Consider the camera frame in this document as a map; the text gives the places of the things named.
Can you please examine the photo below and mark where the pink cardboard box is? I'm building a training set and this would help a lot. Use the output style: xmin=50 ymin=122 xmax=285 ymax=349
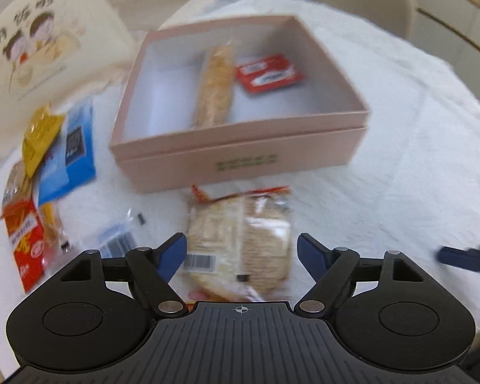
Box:
xmin=109 ymin=15 xmax=372 ymax=195

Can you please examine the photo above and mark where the small red snack packet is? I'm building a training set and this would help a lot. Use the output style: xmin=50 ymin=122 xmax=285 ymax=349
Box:
xmin=235 ymin=53 xmax=304 ymax=95

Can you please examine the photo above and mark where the clear rice cracker packet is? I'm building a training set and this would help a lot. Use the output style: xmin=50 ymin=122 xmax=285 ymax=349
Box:
xmin=182 ymin=185 xmax=295 ymax=303

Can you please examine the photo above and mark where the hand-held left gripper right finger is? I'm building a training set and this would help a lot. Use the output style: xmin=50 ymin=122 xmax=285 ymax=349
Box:
xmin=294 ymin=232 xmax=425 ymax=316

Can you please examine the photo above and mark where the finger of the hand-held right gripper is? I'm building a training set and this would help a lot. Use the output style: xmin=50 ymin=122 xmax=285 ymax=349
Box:
xmin=436 ymin=238 xmax=480 ymax=289

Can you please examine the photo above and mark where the long golden snack packet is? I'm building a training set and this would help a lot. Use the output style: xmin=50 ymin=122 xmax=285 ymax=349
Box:
xmin=193 ymin=44 xmax=237 ymax=129

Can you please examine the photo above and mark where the cream cartoon print tote bag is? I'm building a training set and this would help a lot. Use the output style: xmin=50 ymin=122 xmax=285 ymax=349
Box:
xmin=0 ymin=0 xmax=137 ymax=169

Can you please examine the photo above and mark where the blue snack packet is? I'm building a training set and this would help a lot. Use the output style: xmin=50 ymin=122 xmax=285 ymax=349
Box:
xmin=37 ymin=100 xmax=97 ymax=205

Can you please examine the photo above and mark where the yellow snack packet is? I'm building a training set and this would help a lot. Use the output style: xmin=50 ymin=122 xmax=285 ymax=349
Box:
xmin=21 ymin=106 xmax=67 ymax=179

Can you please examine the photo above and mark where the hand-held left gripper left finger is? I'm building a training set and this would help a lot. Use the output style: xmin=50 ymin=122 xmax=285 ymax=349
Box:
xmin=59 ymin=232 xmax=188 ymax=317

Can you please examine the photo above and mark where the red orange snack packet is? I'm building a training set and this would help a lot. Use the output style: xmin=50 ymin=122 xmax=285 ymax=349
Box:
xmin=0 ymin=160 xmax=65 ymax=293

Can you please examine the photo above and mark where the clear barcode snack packet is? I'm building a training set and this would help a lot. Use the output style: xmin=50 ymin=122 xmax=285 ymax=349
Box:
xmin=78 ymin=208 xmax=148 ymax=260

